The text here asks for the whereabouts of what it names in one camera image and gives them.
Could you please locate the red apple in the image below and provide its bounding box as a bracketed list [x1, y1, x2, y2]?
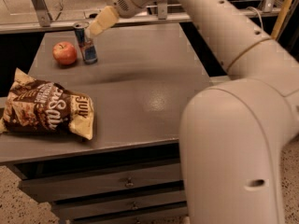
[52, 41, 78, 65]

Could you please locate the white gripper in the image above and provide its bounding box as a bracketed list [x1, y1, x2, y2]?
[88, 0, 154, 36]

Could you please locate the top drawer front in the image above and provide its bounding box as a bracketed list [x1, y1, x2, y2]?
[20, 163, 181, 203]

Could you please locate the white cable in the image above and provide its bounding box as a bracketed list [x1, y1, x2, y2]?
[246, 6, 265, 30]

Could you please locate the blue silver redbull can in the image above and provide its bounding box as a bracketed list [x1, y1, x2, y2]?
[73, 21, 97, 64]

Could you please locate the brown chips bag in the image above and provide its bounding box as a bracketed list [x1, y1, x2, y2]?
[0, 68, 94, 140]

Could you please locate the grey drawer cabinet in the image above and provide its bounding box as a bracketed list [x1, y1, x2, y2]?
[0, 22, 232, 224]

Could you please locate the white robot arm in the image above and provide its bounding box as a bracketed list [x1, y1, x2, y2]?
[91, 0, 299, 224]

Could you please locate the drawer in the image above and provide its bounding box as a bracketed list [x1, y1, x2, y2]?
[72, 202, 188, 224]
[20, 163, 181, 203]
[52, 189, 186, 219]

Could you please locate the middle drawer front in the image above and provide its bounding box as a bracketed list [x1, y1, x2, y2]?
[52, 189, 186, 219]

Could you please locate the metal railing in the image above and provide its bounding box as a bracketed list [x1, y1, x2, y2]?
[0, 0, 282, 34]

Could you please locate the bottom drawer front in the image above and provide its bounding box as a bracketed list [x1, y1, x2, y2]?
[72, 202, 188, 224]

